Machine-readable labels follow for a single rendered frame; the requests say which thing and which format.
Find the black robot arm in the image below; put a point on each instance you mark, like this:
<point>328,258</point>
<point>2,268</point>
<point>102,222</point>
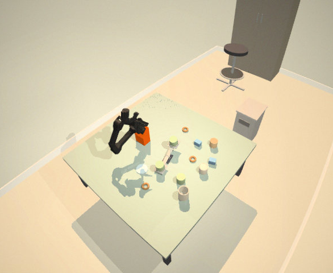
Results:
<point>118,125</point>

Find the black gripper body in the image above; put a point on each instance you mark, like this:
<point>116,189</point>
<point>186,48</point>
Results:
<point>134,123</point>

